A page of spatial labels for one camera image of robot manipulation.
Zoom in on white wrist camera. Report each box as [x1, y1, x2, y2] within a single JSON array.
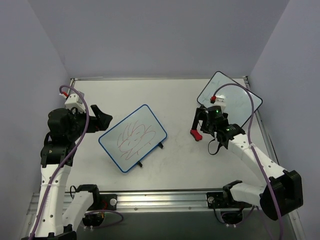
[[64, 93, 86, 112], [210, 95, 226, 110]]

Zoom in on red whiteboard eraser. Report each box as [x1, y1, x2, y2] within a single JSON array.
[[190, 129, 203, 142]]

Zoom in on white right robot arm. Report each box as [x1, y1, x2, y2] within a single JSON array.
[[190, 105, 304, 221]]

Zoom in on aluminium mounting rail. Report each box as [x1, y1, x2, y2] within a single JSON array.
[[24, 186, 266, 216]]

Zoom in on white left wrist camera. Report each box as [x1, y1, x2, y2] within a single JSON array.
[[64, 93, 86, 112]]

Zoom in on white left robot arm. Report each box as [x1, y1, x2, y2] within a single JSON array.
[[27, 105, 113, 240]]

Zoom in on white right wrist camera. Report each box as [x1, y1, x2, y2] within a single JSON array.
[[210, 95, 226, 110]]

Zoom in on blue framed whiteboard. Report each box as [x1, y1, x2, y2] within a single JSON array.
[[98, 104, 168, 173]]

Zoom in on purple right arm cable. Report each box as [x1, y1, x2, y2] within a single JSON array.
[[212, 83, 287, 240]]

